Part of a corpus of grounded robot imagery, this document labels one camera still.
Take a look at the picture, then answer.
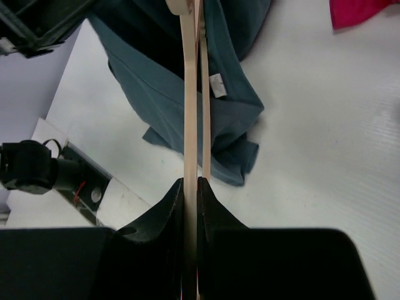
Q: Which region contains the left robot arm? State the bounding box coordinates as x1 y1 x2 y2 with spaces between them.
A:
1 0 96 59

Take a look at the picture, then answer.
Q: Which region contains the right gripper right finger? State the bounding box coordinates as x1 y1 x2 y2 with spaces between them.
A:
197 177 375 299

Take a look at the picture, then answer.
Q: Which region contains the wooden hanger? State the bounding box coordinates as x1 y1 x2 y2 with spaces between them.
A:
166 0 211 299

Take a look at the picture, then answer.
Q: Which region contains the grey-blue t-shirt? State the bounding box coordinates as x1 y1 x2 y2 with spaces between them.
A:
88 1 270 186

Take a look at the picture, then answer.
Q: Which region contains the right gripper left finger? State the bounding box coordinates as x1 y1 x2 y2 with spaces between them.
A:
1 179 183 299

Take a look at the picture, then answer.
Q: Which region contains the red t-shirt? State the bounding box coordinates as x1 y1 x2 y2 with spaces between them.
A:
329 0 399 31

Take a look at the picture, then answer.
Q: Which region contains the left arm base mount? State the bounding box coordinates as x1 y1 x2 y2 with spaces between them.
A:
1 139 112 226

